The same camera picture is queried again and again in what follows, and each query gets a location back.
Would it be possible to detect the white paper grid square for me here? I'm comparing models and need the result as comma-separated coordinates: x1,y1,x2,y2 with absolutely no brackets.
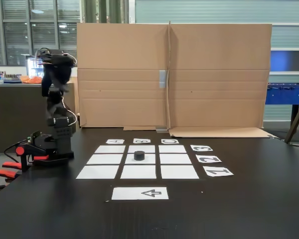
94,145,126,153
76,165,120,179
160,165,200,179
125,153,156,165
158,145,187,153
128,145,156,153
120,165,157,179
159,153,192,165
86,154,124,165

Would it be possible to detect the orange snack bag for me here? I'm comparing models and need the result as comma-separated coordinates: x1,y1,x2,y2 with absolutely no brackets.
19,75,43,84

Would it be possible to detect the black mini fridge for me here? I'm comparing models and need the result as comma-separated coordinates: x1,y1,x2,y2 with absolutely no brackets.
25,55,45,78

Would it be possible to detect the dark brown counter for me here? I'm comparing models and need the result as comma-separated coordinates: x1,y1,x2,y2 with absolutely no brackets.
0,83,78,153

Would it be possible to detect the row of small bottles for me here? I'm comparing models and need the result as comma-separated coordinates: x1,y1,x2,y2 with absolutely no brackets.
0,70,22,85

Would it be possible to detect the black red table clamp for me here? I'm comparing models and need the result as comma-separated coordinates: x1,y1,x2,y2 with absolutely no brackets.
14,141,50,172

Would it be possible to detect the grey tape strip on cardboard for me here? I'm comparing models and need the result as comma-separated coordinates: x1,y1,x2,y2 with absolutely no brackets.
159,70,167,89

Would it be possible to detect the white arrow paper sheet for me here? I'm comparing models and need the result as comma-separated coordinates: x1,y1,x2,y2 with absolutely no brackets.
111,187,169,200

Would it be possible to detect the paper sheet number 3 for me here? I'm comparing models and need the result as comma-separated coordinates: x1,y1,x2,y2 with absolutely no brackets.
190,145,214,152

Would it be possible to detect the paper sheet number 2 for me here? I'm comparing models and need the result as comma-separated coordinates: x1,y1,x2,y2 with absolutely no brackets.
195,155,222,164

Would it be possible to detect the brown cardboard panel with flap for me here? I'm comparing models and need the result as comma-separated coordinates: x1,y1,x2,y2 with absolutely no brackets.
167,21,276,138

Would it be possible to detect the paper sheet number 1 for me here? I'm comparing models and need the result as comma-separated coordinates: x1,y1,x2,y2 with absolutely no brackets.
203,167,234,177

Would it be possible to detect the blue foosball table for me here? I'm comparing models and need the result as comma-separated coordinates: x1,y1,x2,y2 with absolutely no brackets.
265,82,299,127

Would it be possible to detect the brown wooden leg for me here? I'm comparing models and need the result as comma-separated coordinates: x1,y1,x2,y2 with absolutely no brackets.
285,94,299,144

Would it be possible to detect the red handled clamp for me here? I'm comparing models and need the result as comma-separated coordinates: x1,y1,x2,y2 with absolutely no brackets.
0,161,22,181

